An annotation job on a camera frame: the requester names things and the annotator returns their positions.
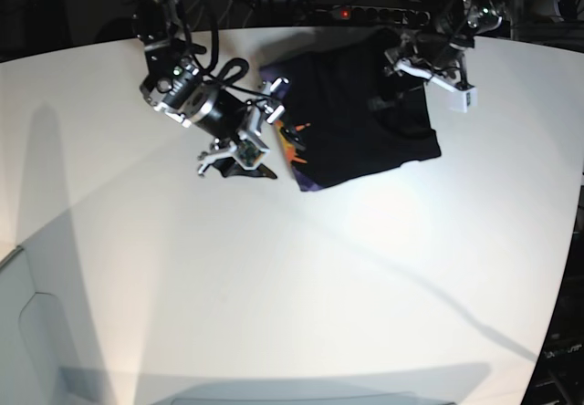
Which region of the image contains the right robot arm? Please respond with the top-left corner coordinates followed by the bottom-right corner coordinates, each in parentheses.
top-left (130, 0), bottom-right (306, 179)

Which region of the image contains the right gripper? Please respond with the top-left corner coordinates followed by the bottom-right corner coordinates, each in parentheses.
top-left (195, 77), bottom-right (306, 180)

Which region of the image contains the black T-shirt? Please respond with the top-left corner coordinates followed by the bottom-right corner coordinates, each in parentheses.
top-left (259, 28), bottom-right (442, 192)

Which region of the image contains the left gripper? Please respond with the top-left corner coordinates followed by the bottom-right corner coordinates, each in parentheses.
top-left (367, 31), bottom-right (475, 112)

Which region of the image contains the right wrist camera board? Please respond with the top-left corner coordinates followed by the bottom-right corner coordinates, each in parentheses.
top-left (234, 140), bottom-right (269, 171)

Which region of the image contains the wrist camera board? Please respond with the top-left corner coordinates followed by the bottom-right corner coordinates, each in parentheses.
top-left (234, 140), bottom-right (269, 171)
top-left (449, 86), bottom-right (478, 113)

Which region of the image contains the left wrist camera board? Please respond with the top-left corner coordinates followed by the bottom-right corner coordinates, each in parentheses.
top-left (449, 86), bottom-right (478, 113)

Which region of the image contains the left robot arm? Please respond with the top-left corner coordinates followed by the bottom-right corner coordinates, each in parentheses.
top-left (368, 0), bottom-right (503, 113)

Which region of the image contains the black power strip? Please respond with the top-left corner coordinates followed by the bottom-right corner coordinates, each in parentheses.
top-left (307, 5), bottom-right (431, 28)

